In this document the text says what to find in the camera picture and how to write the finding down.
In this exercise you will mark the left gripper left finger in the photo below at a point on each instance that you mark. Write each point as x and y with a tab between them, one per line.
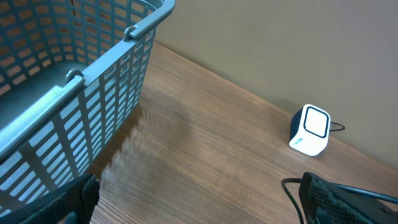
73	202

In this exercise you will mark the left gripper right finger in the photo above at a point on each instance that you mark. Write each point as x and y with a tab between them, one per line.
326	202

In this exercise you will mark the white barcode scanner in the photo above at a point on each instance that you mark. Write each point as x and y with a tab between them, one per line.
309	130

